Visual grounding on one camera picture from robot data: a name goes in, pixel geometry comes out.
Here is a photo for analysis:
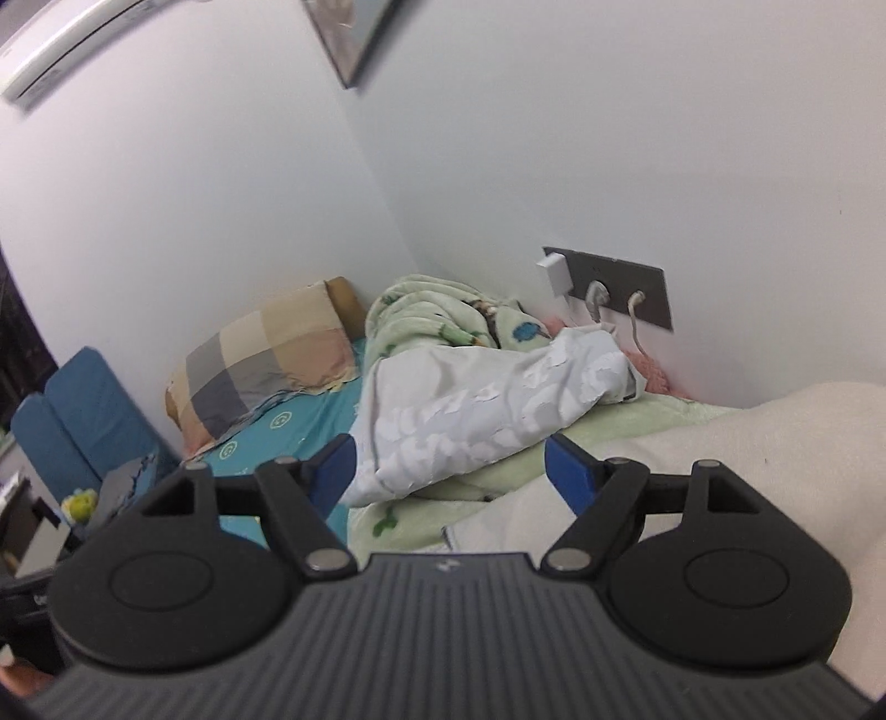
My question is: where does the white t-shirt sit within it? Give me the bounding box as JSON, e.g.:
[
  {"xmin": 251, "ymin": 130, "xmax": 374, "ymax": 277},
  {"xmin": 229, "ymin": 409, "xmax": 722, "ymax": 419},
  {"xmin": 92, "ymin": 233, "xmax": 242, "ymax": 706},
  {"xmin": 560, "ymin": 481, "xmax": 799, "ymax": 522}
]
[{"xmin": 342, "ymin": 325, "xmax": 645, "ymax": 507}]

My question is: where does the blue sofa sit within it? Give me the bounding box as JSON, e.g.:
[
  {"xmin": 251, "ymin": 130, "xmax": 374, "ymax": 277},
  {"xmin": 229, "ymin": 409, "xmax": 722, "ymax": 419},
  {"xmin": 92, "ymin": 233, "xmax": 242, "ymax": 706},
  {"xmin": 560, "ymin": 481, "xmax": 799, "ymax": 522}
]
[{"xmin": 9, "ymin": 345, "xmax": 182, "ymax": 515}]

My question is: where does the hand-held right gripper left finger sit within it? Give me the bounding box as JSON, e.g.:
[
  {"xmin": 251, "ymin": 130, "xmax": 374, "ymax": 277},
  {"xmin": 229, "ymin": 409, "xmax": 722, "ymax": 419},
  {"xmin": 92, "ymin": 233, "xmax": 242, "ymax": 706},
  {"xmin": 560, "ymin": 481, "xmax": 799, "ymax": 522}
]
[{"xmin": 142, "ymin": 434, "xmax": 359, "ymax": 581}]

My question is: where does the pale green fleece cartoon blanket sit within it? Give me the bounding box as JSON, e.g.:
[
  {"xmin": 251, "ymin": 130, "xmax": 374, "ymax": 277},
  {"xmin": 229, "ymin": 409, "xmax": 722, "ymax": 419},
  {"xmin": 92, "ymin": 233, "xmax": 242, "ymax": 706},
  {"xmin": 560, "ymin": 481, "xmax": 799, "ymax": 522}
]
[{"xmin": 346, "ymin": 272, "xmax": 750, "ymax": 555}]

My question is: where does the white plug with cable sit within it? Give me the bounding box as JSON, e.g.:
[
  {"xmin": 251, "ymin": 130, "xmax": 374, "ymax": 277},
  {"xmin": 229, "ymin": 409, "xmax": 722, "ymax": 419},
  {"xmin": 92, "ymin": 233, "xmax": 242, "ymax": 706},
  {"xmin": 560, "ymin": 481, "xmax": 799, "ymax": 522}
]
[
  {"xmin": 626, "ymin": 290, "xmax": 650, "ymax": 356},
  {"xmin": 584, "ymin": 278, "xmax": 615, "ymax": 328}
]

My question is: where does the white charger plug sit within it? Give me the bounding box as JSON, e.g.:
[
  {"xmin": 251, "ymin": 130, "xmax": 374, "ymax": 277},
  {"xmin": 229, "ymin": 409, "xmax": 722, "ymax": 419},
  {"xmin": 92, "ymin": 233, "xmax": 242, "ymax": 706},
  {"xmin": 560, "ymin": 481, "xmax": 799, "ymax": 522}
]
[{"xmin": 536, "ymin": 253, "xmax": 573, "ymax": 299}]

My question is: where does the teal smiley print bed sheet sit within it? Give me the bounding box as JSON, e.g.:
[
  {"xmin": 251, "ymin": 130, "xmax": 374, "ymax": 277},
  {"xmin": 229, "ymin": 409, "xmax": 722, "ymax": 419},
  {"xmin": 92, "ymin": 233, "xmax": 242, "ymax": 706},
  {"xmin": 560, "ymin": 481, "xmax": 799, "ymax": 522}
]
[{"xmin": 183, "ymin": 336, "xmax": 369, "ymax": 548}]

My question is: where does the white box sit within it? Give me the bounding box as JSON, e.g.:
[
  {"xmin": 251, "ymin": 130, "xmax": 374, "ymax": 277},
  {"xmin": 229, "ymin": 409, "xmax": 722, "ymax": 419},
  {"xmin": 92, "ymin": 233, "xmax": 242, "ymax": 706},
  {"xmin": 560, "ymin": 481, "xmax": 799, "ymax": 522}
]
[{"xmin": 0, "ymin": 476, "xmax": 75, "ymax": 580}]

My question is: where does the white air conditioner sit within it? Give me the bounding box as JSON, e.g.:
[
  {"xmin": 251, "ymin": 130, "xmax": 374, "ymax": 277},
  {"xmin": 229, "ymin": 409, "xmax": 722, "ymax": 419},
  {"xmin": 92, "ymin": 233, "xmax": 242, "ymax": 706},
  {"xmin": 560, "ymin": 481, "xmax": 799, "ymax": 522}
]
[{"xmin": 0, "ymin": 0, "xmax": 157, "ymax": 113}]

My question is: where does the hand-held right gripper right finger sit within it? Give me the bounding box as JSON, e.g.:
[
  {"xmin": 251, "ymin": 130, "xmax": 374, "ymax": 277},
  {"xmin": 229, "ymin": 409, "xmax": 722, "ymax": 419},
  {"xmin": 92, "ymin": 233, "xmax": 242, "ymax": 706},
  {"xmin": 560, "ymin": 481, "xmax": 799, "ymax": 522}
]
[{"xmin": 541, "ymin": 434, "xmax": 760, "ymax": 581}]

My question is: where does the pink cloth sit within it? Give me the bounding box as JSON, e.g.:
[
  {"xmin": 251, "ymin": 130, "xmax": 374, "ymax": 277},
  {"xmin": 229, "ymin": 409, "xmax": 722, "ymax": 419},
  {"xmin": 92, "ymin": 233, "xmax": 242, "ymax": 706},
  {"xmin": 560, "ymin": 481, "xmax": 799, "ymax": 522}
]
[{"xmin": 540, "ymin": 315, "xmax": 694, "ymax": 404}]

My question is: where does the checkered pillow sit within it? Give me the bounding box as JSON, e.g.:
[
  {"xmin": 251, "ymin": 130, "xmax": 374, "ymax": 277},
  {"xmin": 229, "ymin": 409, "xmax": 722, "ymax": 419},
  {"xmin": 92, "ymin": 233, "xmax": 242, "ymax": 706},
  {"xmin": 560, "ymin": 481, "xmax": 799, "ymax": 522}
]
[{"xmin": 164, "ymin": 280, "xmax": 362, "ymax": 452}]

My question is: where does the brown pillow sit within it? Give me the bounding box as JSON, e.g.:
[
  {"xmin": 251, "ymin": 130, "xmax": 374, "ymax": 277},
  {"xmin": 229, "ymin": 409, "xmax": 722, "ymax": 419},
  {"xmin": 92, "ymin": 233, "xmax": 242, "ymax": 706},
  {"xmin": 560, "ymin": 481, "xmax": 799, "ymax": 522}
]
[{"xmin": 324, "ymin": 275, "xmax": 368, "ymax": 342}]

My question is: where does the cream cloth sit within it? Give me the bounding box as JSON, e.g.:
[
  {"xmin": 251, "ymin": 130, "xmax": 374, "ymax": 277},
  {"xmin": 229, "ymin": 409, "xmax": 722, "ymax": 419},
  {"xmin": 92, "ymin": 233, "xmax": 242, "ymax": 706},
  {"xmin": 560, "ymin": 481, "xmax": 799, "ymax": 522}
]
[{"xmin": 441, "ymin": 380, "xmax": 886, "ymax": 695}]

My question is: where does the grey wall socket panel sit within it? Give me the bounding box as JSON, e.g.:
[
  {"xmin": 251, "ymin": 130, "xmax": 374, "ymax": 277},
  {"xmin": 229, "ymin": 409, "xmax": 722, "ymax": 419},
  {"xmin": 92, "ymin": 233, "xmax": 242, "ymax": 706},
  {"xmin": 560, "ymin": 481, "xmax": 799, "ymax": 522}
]
[{"xmin": 542, "ymin": 245, "xmax": 674, "ymax": 332}]

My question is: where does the green plush toy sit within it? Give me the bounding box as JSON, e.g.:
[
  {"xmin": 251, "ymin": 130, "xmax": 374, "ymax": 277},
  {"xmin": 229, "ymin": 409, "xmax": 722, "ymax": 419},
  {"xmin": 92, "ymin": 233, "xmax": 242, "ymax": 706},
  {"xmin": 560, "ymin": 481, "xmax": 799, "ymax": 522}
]
[{"xmin": 60, "ymin": 487, "xmax": 99, "ymax": 525}]

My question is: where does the dark framed wall picture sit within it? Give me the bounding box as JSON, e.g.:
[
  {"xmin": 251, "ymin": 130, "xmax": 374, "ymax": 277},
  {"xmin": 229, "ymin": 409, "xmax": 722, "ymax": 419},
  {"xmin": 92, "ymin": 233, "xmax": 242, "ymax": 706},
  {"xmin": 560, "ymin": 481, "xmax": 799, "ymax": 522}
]
[{"xmin": 300, "ymin": 0, "xmax": 404, "ymax": 90}]

